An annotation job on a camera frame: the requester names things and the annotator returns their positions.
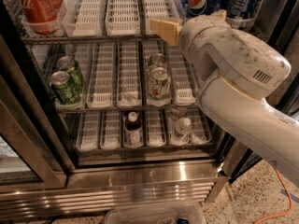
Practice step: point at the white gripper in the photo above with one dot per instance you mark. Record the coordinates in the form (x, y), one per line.
(230, 51)

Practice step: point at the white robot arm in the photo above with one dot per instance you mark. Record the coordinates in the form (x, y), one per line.
(259, 126)

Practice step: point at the white plastic can tray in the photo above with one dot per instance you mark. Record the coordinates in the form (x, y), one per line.
(122, 17)
(84, 17)
(158, 8)

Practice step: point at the dark blue energy can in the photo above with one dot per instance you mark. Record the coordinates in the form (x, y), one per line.
(240, 9)

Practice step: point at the rear white green soda can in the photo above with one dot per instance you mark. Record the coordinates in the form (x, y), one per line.
(156, 59)

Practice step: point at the white green soda can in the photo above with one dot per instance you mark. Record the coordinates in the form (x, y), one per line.
(159, 84)
(156, 59)

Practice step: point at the front white green soda can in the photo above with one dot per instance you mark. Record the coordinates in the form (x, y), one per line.
(159, 84)

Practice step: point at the stainless steel display fridge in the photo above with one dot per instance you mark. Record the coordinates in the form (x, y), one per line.
(61, 164)

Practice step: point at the open fridge glass door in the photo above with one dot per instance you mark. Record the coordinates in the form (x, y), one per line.
(244, 159)

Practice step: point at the front red cola can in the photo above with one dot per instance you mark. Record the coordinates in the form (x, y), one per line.
(40, 14)

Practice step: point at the blue can in bin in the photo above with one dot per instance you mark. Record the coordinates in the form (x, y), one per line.
(183, 221)

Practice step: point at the rear clear water bottle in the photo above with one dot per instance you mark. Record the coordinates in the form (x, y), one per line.
(177, 113)

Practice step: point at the clear water bottle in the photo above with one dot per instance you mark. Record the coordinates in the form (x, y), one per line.
(177, 113)
(183, 129)

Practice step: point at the front clear water bottle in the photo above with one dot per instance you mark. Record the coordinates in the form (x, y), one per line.
(183, 129)

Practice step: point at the brown juice bottle white cap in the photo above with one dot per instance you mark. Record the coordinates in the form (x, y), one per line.
(133, 130)

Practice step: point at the clear plastic bin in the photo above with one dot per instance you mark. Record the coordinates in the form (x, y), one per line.
(157, 213)

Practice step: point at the middle wire shelf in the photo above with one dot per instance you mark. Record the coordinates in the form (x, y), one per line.
(121, 108)

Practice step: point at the wire shelf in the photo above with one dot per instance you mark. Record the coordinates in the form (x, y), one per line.
(65, 39)
(121, 108)

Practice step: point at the top wire shelf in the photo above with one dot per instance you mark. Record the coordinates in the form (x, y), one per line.
(65, 39)

